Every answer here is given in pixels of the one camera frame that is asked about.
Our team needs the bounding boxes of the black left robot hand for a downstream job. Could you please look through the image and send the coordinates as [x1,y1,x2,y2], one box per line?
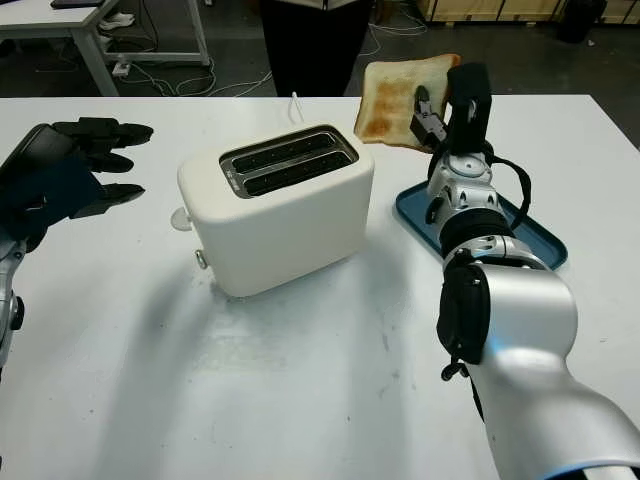
[0,117,155,220]

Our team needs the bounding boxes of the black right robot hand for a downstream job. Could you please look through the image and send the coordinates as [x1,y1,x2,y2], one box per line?
[409,85,450,154]

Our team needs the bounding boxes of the toast slice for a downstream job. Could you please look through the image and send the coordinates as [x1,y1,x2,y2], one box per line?
[353,53,462,150]

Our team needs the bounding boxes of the person in black trousers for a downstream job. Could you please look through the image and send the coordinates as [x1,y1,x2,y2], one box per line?
[259,0,374,97]

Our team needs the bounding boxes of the white two-slot toaster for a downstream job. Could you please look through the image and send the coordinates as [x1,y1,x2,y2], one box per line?
[177,123,377,300]

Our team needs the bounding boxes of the white desk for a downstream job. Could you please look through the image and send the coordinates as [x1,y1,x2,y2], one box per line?
[0,0,211,97]

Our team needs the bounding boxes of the wooden crate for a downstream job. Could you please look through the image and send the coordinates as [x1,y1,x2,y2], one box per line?
[424,0,609,24]

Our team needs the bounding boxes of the white shoes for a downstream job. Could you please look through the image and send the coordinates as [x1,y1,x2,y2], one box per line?
[97,12,136,31]

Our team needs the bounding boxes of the blue plastic tray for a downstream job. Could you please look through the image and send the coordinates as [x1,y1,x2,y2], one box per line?
[394,179,569,272]

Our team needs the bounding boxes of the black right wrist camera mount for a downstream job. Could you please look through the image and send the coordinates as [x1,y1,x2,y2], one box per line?
[446,62,494,154]

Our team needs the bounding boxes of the white floor cable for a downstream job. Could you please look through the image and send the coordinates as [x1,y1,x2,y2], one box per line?
[127,62,275,97]
[368,17,429,57]

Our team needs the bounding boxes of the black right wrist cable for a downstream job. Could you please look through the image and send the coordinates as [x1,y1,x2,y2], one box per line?
[487,154,532,231]

